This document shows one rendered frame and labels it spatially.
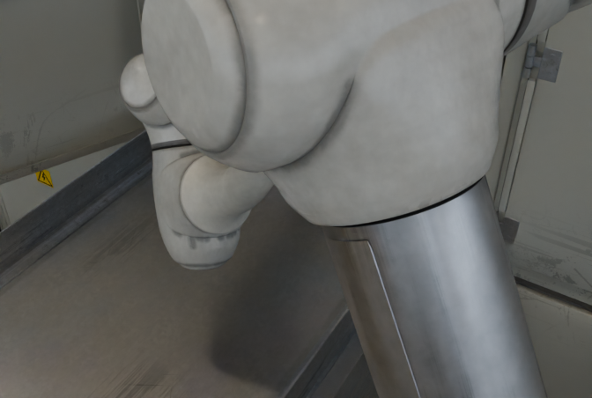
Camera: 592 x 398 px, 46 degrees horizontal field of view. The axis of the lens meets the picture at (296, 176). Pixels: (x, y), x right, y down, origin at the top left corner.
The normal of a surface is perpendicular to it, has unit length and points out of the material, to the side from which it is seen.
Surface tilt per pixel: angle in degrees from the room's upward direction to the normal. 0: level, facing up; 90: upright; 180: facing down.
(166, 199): 69
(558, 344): 90
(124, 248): 0
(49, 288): 0
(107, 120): 90
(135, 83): 59
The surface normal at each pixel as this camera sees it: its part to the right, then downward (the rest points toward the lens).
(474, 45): 0.67, 0.07
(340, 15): 0.40, 0.05
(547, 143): -0.52, 0.51
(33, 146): 0.57, 0.50
